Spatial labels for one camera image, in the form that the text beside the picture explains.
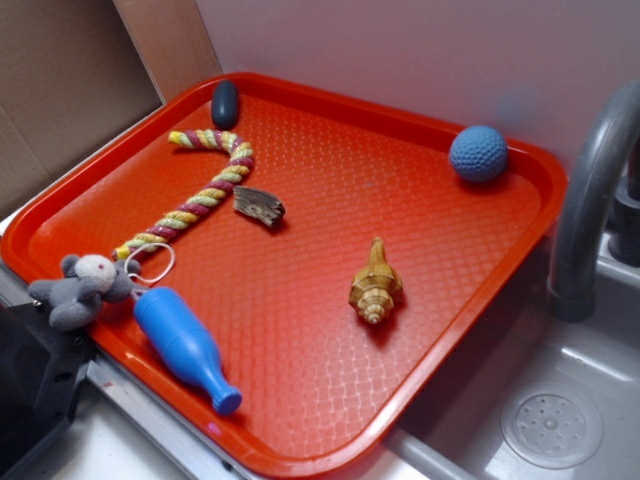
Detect brown wood chip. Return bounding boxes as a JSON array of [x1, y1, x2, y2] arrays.
[[233, 186, 286, 228]]

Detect red plastic tray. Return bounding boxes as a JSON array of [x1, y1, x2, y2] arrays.
[[0, 71, 570, 480]]

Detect tan spiral seashell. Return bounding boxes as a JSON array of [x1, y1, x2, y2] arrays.
[[349, 237, 404, 325]]

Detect dark grey oval stone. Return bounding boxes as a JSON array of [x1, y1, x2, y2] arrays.
[[210, 80, 239, 130]]

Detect blue plastic toy bottle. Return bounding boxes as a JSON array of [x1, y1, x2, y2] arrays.
[[134, 287, 243, 416]]

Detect blue dimpled ball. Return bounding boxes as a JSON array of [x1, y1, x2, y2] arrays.
[[448, 125, 508, 183]]

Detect grey plush mouse toy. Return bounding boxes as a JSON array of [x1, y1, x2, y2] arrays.
[[28, 254, 141, 331]]

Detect grey toy faucet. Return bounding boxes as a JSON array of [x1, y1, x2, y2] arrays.
[[547, 80, 639, 322]]

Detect grey toy sink basin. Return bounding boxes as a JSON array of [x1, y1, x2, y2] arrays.
[[389, 229, 640, 480]]

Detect brown cardboard panel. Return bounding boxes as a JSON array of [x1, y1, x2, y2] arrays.
[[1, 1, 221, 217]]

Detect black faucet knob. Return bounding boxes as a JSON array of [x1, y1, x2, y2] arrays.
[[608, 144, 639, 267]]

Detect multicolour rope candy cane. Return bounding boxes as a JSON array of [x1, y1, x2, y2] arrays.
[[112, 129, 254, 260]]

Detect black metal bracket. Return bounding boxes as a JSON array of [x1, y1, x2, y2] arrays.
[[1, 303, 91, 479]]

